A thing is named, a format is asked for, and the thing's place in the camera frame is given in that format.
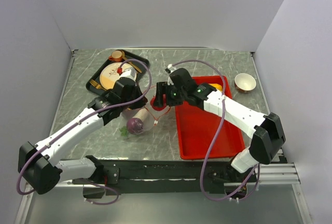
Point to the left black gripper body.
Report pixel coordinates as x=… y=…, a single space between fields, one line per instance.
x=135 y=95

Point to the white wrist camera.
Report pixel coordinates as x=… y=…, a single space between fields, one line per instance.
x=129 y=73
x=169 y=69

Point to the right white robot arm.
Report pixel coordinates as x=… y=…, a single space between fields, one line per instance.
x=265 y=131

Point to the red plastic bin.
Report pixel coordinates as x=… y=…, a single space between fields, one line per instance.
x=196 y=129

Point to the orange cup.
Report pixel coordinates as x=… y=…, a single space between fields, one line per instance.
x=116 y=56

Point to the cream and orange plate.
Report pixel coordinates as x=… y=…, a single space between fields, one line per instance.
x=109 y=74

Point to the yellow lemon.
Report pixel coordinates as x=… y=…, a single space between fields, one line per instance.
x=217 y=86

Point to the purple onion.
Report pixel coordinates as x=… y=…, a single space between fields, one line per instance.
x=135 y=126

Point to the white radish with leaves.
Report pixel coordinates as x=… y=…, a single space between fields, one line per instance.
x=128 y=114

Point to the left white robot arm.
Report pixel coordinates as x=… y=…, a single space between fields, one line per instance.
x=42 y=166

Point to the clear zip bag orange zipper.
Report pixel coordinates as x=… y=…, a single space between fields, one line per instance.
x=153 y=116

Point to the gold fork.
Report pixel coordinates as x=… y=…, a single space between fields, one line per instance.
x=97 y=85

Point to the gold spoon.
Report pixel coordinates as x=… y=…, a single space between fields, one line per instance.
x=133 y=65

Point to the red apple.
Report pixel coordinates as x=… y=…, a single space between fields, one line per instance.
x=156 y=108

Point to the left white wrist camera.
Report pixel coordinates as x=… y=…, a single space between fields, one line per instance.
x=129 y=73

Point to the white bowl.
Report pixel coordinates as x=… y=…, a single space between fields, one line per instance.
x=244 y=83

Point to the dark green tray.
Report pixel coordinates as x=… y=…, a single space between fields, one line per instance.
x=128 y=55

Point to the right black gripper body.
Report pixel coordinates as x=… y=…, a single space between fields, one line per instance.
x=175 y=97

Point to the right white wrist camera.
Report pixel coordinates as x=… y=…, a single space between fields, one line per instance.
x=169 y=69

